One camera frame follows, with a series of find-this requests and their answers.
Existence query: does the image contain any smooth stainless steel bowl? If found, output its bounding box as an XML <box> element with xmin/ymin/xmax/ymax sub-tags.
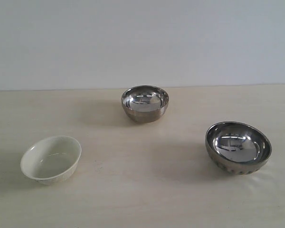
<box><xmin>121</xmin><ymin>85</ymin><xmax>170</xmax><ymax>124</ymax></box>

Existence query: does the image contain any white ceramic floral bowl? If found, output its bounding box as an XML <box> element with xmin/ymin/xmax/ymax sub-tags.
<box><xmin>20</xmin><ymin>135</ymin><xmax>82</xmax><ymax>185</ymax></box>

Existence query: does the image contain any ribbed stainless steel bowl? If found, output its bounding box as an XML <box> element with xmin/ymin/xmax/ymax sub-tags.
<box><xmin>205</xmin><ymin>121</ymin><xmax>272</xmax><ymax>175</ymax></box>

